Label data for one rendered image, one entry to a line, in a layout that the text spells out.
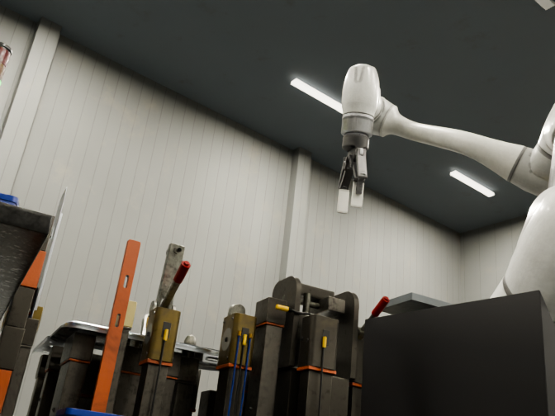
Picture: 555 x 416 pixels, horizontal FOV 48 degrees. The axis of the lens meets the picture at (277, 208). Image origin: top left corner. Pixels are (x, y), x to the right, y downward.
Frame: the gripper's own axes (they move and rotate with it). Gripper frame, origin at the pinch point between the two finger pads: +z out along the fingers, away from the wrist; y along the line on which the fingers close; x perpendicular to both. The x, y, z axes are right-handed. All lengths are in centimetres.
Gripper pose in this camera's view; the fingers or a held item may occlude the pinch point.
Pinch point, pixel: (348, 206)
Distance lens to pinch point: 176.8
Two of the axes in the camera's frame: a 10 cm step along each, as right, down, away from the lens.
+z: -1.1, 9.8, -1.4
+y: -1.8, 1.2, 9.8
